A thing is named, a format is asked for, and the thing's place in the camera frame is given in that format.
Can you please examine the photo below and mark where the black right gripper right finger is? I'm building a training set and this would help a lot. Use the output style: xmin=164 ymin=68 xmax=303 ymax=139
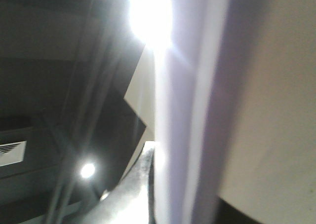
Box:
xmin=214 ymin=198 xmax=260 ymax=224

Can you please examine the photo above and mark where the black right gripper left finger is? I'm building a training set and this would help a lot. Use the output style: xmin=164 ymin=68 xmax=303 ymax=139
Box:
xmin=81 ymin=141 xmax=155 ymax=224

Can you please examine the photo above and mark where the white paper sheet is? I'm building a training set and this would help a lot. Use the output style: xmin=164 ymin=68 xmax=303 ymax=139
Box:
xmin=155 ymin=0 xmax=316 ymax=224

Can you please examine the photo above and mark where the round ceiling light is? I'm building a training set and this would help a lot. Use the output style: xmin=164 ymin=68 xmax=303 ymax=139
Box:
xmin=79 ymin=162 xmax=95 ymax=179

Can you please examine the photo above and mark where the white ceiling vent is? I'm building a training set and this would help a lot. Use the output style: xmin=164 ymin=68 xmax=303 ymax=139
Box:
xmin=0 ymin=141 xmax=27 ymax=166

